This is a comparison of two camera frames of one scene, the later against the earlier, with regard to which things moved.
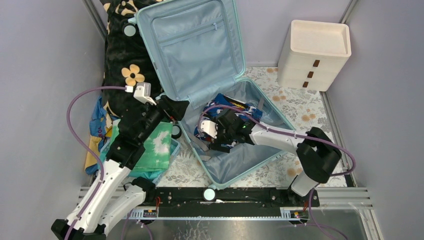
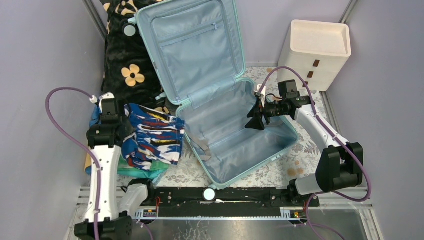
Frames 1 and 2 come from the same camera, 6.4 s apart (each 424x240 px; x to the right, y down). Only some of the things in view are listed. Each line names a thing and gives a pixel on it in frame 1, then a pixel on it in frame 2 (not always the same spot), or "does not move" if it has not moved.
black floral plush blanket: (126, 62) does not move
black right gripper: (216, 144) → (256, 122)
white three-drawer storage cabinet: (313, 54) does not move
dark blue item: (246, 113) → (158, 138)
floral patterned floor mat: (299, 112) does not move
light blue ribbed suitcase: (192, 49) does not move
